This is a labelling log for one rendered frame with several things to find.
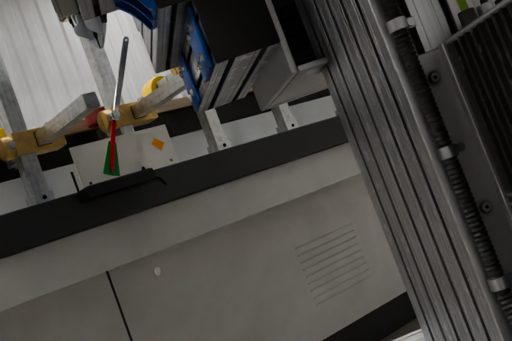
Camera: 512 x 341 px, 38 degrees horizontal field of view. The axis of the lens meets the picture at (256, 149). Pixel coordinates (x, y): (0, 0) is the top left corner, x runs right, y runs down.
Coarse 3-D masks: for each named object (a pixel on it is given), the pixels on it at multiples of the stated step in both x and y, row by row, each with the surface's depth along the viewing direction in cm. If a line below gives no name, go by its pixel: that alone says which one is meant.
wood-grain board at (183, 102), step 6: (252, 90) 226; (168, 102) 206; (174, 102) 207; (180, 102) 208; (186, 102) 210; (162, 108) 204; (168, 108) 205; (174, 108) 207; (180, 108) 209; (84, 120) 188; (72, 126) 186; (78, 126) 187; (84, 126) 188; (66, 132) 185; (72, 132) 186; (78, 132) 188
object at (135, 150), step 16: (160, 128) 177; (96, 144) 165; (128, 144) 170; (144, 144) 173; (80, 160) 162; (96, 160) 164; (128, 160) 169; (144, 160) 171; (160, 160) 174; (176, 160) 177; (80, 176) 160; (96, 176) 163; (112, 176) 165
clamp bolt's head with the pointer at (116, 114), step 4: (116, 112) 168; (108, 116) 169; (116, 116) 168; (112, 120) 169; (112, 124) 168; (112, 128) 168; (112, 132) 168; (112, 136) 167; (112, 140) 167; (112, 144) 167; (112, 148) 167; (112, 152) 166; (112, 156) 166; (112, 160) 166; (112, 164) 165; (112, 168) 165; (112, 172) 165
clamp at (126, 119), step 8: (128, 104) 173; (104, 112) 169; (120, 112) 171; (128, 112) 172; (152, 112) 176; (104, 120) 170; (120, 120) 170; (128, 120) 172; (136, 120) 173; (144, 120) 175; (152, 120) 179; (104, 128) 170
